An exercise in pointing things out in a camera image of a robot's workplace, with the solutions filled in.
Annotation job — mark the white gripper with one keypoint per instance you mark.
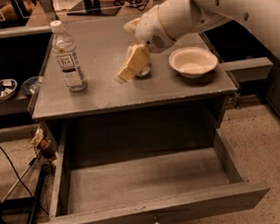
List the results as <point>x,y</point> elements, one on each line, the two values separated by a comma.
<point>151,31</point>

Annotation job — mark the clear plastic tea bottle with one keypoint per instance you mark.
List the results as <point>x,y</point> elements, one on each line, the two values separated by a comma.
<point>65,52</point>

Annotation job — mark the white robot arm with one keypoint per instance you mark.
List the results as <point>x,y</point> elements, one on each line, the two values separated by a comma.
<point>259,17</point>

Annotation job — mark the grey drawer cabinet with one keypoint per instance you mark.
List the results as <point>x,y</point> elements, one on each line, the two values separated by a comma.
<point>130,85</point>

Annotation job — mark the open grey top drawer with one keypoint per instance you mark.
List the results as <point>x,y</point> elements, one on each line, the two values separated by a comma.
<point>158,167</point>

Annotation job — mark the red soda can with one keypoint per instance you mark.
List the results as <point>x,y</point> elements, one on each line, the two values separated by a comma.
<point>139,59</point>

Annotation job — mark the black monitor stand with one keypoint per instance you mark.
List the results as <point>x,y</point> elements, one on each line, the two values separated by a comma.
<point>94,8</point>

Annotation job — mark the white paper bowl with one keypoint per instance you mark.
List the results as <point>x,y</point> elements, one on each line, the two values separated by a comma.
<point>193,62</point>

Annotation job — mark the blue bowl on shelf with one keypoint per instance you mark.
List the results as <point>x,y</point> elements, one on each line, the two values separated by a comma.
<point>31,86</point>

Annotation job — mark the snack bags on floor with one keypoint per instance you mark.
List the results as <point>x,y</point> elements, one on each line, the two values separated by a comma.
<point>43,148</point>

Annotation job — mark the bowl with small items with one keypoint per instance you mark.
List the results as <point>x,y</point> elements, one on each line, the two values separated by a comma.
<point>7,89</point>

